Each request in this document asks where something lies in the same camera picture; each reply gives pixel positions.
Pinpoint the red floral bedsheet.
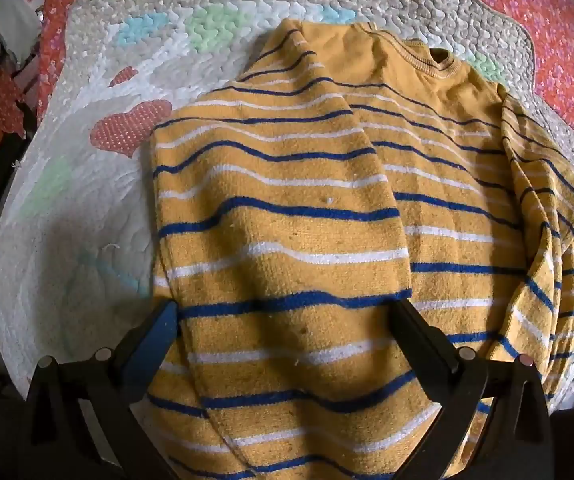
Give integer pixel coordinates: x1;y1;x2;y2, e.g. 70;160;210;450
37;0;574;142

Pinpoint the white quilted mat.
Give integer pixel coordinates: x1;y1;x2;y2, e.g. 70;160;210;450
0;0;574;403

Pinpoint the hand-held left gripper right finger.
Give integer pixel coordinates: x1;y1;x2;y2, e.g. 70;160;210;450
389;300;554;480

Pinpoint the yellow striped sweater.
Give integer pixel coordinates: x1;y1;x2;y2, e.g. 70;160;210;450
144;17;574;480

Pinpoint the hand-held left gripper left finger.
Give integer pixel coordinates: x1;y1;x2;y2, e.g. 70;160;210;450
24;300;184;480

